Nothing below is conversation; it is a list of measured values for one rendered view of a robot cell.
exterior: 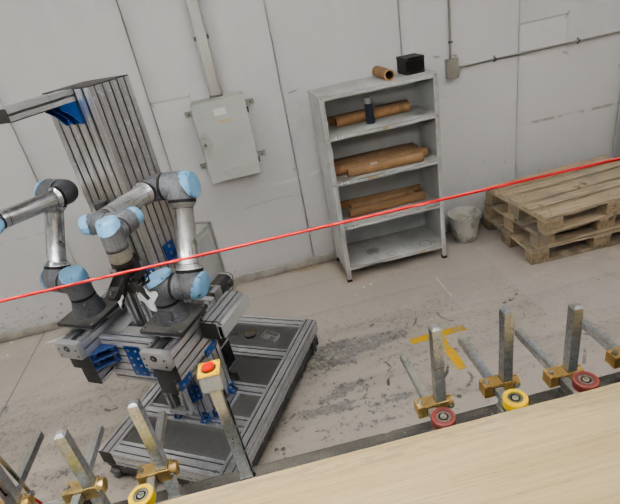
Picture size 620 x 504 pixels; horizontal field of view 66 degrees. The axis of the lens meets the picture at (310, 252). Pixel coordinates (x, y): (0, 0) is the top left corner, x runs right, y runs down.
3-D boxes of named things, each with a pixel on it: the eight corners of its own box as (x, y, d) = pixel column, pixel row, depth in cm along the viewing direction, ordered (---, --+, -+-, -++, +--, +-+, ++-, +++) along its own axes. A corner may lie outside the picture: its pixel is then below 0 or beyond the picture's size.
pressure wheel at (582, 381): (601, 403, 163) (605, 378, 158) (586, 415, 160) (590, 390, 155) (579, 390, 169) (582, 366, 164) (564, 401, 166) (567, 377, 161)
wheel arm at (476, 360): (457, 344, 199) (457, 336, 197) (465, 342, 199) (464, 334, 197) (513, 423, 160) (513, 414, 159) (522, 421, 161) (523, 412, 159)
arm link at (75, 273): (80, 302, 220) (68, 277, 214) (61, 299, 226) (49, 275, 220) (100, 288, 229) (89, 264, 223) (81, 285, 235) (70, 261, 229)
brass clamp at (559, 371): (541, 378, 180) (541, 368, 177) (574, 369, 181) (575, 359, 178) (550, 389, 174) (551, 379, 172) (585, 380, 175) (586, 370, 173)
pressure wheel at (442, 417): (461, 435, 162) (460, 411, 156) (450, 452, 156) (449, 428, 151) (439, 426, 166) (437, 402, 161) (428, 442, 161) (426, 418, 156)
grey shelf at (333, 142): (336, 259, 448) (307, 90, 376) (426, 236, 456) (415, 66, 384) (348, 282, 409) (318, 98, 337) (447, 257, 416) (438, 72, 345)
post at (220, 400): (241, 472, 175) (207, 381, 155) (254, 469, 176) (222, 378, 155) (241, 483, 171) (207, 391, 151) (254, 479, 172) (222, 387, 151)
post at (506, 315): (497, 409, 182) (499, 306, 160) (506, 407, 182) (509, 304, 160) (502, 416, 179) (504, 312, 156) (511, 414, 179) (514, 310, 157)
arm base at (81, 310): (89, 301, 241) (81, 284, 236) (112, 302, 235) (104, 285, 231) (67, 319, 229) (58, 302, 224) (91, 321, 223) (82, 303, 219)
